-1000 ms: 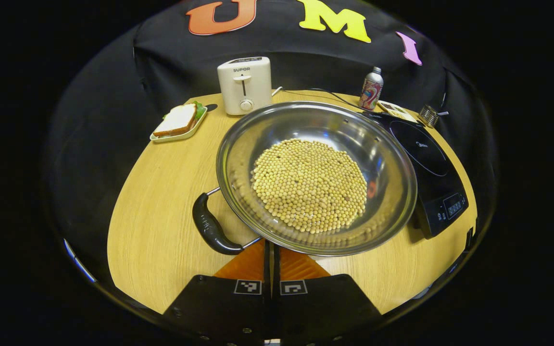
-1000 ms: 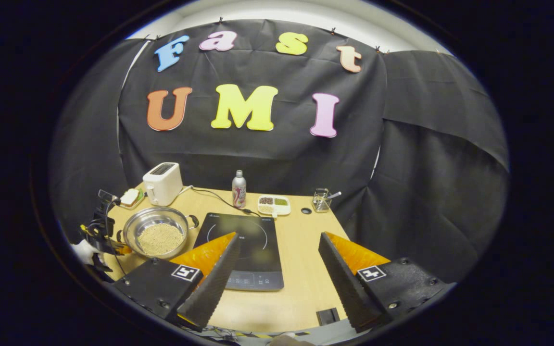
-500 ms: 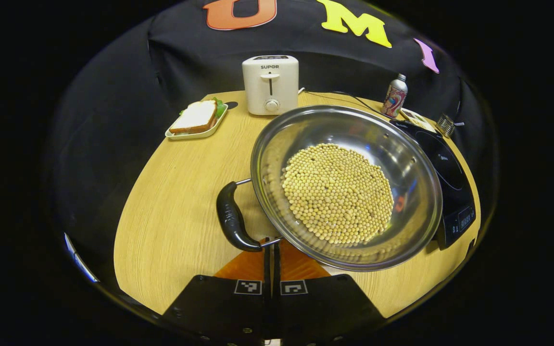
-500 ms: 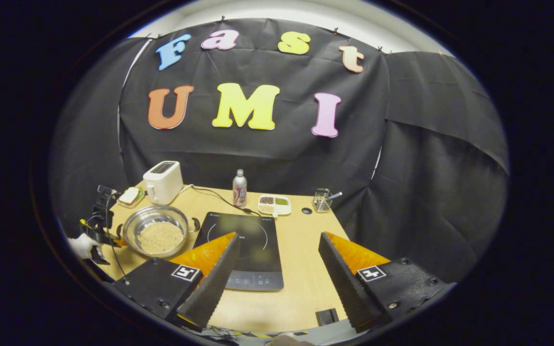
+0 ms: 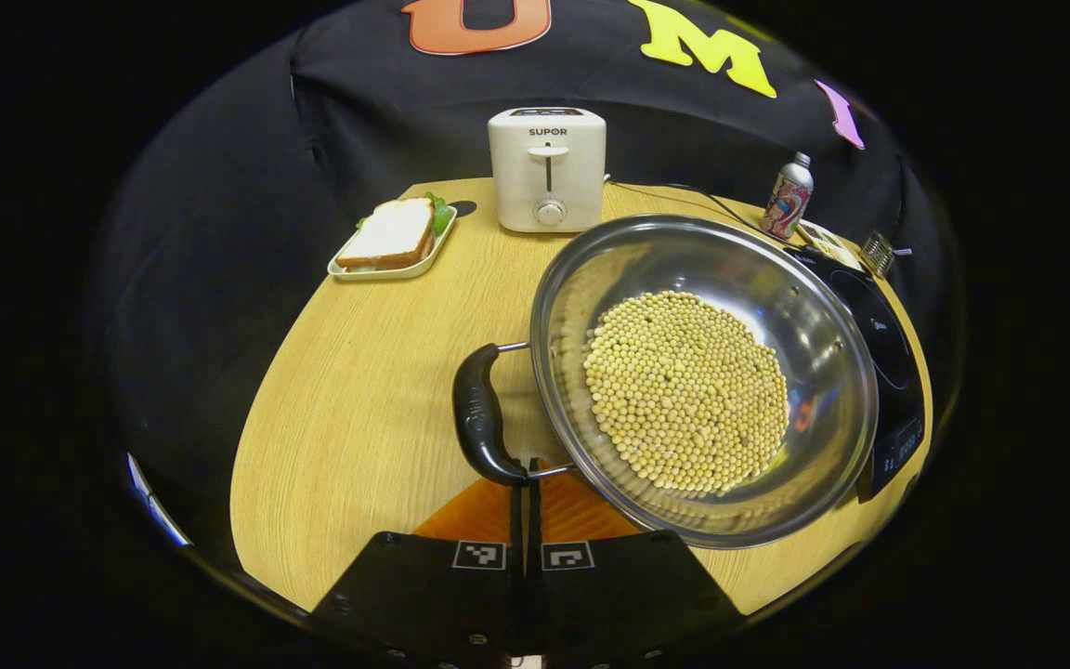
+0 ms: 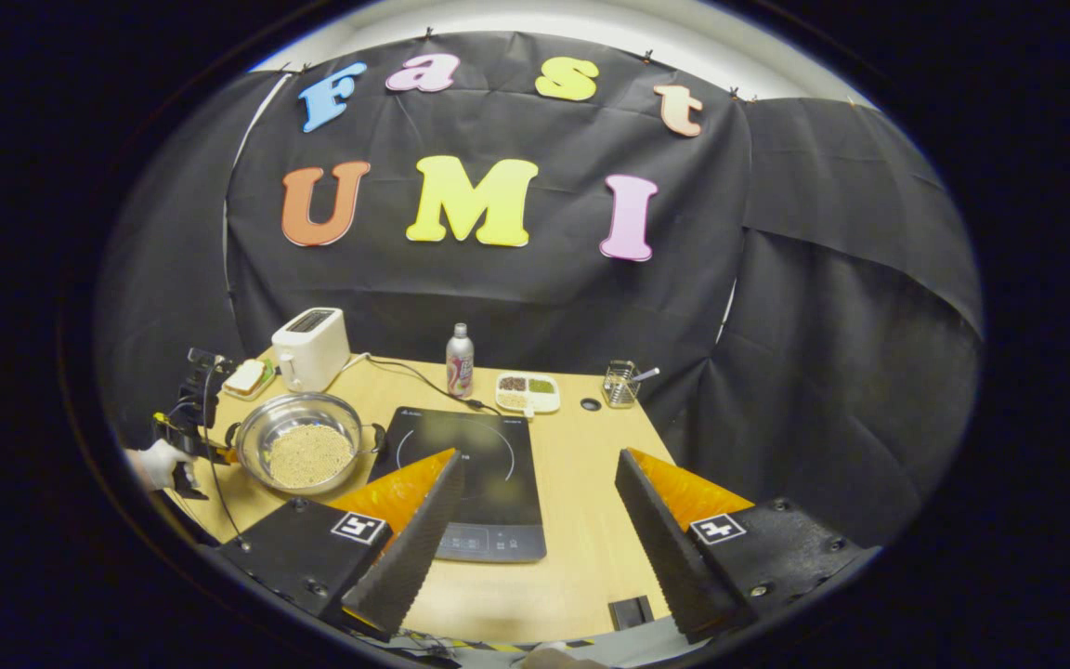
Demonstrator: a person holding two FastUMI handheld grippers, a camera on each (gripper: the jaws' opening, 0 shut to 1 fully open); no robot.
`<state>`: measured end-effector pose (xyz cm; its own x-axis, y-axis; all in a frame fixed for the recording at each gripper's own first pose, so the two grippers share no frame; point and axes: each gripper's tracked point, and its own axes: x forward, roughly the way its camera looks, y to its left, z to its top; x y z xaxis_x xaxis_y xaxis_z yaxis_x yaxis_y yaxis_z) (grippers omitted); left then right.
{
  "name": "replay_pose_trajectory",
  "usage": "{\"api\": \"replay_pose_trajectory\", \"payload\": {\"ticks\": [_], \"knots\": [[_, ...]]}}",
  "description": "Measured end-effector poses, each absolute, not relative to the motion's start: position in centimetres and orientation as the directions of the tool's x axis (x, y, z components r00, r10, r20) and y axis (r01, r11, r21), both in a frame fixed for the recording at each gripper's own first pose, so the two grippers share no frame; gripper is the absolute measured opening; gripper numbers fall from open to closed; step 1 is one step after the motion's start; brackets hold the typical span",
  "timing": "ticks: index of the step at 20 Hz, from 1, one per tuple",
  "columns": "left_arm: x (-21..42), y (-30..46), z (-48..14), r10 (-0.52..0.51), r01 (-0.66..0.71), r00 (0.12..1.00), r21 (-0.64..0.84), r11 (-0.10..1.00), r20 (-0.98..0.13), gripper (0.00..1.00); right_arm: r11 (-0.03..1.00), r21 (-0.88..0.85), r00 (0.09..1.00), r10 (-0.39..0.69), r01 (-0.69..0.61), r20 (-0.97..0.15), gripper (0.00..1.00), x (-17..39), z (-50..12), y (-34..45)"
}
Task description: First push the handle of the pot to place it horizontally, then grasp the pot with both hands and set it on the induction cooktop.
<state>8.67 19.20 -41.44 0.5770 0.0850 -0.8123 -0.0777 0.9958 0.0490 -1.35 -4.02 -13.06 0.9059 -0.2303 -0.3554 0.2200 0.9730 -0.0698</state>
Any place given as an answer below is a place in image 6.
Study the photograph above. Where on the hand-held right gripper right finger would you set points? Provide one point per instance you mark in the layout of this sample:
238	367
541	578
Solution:
670	557

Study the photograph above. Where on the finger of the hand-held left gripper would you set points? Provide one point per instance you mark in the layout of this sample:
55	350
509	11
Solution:
227	455

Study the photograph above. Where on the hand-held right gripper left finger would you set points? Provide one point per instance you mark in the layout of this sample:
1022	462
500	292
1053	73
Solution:
410	557

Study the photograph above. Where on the stainless steel pot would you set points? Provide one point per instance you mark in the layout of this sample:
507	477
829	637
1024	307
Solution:
275	418

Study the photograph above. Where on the black induction cooktop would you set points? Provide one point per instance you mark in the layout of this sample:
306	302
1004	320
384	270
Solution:
489	502

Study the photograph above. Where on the sandwich with lettuce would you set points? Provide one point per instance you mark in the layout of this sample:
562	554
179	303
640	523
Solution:
244	376

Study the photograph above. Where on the pile of soybeans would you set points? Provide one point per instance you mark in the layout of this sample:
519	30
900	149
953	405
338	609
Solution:
310	455

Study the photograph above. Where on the white rectangular sandwich plate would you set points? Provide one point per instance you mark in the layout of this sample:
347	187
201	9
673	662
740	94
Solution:
268	381

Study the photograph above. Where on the white toaster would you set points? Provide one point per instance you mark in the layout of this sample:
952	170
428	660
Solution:
312	358

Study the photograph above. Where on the small pile of pale beans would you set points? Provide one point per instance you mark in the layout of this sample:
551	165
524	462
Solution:
514	400

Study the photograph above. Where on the silver drink bottle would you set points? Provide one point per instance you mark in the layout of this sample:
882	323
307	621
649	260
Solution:
460	367

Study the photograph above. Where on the white divided dish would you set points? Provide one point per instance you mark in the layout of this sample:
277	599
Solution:
544	402

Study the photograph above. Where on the pile of dark red beans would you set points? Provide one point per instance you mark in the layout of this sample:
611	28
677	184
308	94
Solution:
512	383

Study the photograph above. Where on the pile of green beans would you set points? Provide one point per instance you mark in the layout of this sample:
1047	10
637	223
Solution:
541	385

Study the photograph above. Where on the black table edge bracket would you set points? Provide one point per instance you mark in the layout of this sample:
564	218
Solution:
631	613

